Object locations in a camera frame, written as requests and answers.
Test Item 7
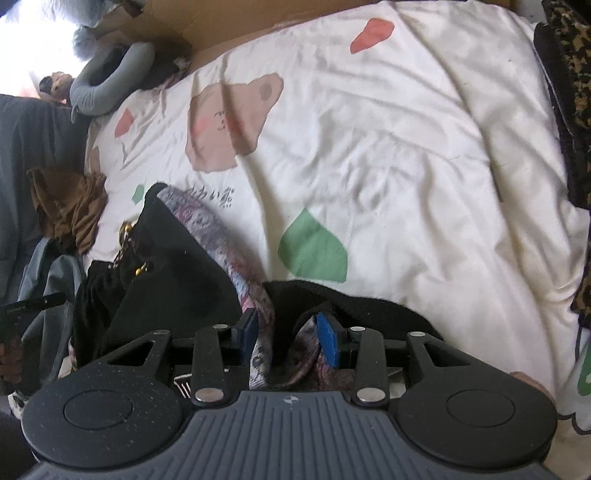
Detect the cream bear-print blanket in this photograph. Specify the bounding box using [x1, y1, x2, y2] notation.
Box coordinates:
[83, 0, 591, 435]

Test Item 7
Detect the denim garment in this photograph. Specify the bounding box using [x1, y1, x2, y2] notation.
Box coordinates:
[17, 235, 86, 385]

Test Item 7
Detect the grey neck pillow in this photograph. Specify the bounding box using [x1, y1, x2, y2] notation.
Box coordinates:
[69, 41, 156, 123]

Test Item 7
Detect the black pants bear-print trim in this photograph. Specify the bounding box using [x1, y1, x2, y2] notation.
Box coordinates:
[73, 182, 448, 398]

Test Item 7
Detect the leopard print garment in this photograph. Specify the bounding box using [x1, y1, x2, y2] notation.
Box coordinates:
[539, 0, 591, 320]

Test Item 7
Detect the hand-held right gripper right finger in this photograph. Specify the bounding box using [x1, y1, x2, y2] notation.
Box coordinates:
[316, 311, 462, 408]

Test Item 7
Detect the small black cloth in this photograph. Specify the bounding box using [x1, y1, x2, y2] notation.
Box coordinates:
[142, 43, 195, 89]

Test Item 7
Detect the clear plastic bag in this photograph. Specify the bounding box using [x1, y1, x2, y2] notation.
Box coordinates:
[71, 0, 145, 62]

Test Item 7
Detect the brown cloth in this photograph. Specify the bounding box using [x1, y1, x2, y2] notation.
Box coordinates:
[27, 166, 110, 256]

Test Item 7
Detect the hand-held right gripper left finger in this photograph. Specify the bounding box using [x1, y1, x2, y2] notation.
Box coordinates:
[107, 308, 258, 407]

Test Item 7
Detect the white sheer curtain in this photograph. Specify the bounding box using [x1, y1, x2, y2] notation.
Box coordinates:
[0, 0, 93, 99]

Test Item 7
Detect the brown cardboard sheet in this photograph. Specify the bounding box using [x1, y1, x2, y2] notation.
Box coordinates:
[117, 0, 519, 72]

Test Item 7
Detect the dark grey pillow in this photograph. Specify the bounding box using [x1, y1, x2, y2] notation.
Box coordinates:
[0, 95, 89, 288]

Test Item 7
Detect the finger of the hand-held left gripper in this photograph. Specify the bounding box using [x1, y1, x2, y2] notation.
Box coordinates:
[4, 292, 68, 313]

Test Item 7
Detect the teddy bear plush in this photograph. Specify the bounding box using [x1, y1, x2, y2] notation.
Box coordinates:
[39, 71, 75, 108]

